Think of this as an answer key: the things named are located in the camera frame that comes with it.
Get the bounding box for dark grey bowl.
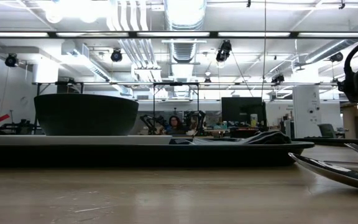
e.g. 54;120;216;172
34;93;139;136

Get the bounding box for grey cloth napkin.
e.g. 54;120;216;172
169;130;292;146

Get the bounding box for teal-handled metal spoon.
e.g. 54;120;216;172
288;152;358;191

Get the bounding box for black plastic serving tray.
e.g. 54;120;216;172
0;138;315;168

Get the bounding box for seated person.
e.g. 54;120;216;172
165;115;191;136

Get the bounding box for black monitor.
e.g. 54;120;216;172
221;96;267;128

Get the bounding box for overhead light bar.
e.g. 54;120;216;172
0;30;358;39

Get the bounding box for white pillar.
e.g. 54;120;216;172
292;85;321;139

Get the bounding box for grey office chair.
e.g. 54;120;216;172
318;123;337;139

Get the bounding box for black background station frame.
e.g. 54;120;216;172
152;82;200;125

